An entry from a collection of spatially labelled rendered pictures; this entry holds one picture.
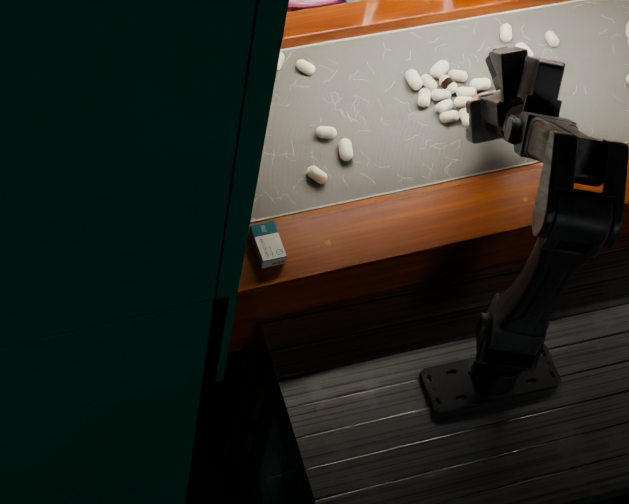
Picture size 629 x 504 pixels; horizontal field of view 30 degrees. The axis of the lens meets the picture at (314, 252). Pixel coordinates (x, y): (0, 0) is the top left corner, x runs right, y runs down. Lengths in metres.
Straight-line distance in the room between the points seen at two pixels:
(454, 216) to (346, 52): 0.35
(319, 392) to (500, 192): 0.41
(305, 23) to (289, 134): 0.21
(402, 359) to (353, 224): 0.21
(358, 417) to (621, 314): 0.45
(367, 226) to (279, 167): 0.17
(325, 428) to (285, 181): 0.37
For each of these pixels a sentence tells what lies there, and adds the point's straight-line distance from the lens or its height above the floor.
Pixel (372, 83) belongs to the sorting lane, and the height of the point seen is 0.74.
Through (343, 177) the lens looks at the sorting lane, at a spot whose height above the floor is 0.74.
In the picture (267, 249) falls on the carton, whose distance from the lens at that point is 1.61.
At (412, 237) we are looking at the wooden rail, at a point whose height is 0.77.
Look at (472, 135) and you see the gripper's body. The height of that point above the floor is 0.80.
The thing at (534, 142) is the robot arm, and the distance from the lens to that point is 1.57.
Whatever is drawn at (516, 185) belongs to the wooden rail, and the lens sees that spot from 1.78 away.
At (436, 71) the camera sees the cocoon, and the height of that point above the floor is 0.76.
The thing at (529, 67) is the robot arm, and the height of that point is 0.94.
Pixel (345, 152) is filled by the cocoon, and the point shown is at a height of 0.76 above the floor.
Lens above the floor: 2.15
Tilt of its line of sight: 58 degrees down
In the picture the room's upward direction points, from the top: 15 degrees clockwise
